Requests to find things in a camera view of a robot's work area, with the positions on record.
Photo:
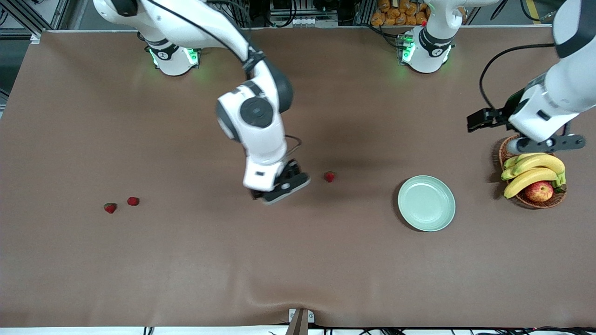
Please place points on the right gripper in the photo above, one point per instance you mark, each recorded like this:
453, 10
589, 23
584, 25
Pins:
289, 173

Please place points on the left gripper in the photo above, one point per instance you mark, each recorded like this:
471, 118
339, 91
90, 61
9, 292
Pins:
504, 113

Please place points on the red strawberry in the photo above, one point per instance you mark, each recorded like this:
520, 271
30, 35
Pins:
329, 176
110, 208
133, 201

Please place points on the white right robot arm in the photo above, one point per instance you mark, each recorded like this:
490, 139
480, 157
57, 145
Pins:
256, 135

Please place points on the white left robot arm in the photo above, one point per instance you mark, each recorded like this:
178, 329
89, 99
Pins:
428, 46

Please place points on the pale green plate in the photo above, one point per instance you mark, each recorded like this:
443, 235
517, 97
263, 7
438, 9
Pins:
426, 203

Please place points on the yellow banana bunch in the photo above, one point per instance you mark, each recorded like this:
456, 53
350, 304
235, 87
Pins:
535, 164

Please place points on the red apple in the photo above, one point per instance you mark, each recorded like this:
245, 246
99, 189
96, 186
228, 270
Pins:
539, 191

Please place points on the brown table cover mat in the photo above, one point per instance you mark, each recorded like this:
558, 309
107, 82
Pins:
298, 260

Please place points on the brown wicker basket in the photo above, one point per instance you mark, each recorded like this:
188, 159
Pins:
556, 197

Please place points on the orange bread bun pile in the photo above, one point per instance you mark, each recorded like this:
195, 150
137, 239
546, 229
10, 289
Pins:
396, 14

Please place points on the white connector strip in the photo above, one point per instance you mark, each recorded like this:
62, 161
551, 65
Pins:
312, 21

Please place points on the metal table edge bracket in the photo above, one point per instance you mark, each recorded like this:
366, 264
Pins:
300, 321

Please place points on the aluminium frame profile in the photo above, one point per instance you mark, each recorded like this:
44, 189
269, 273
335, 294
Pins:
5, 32

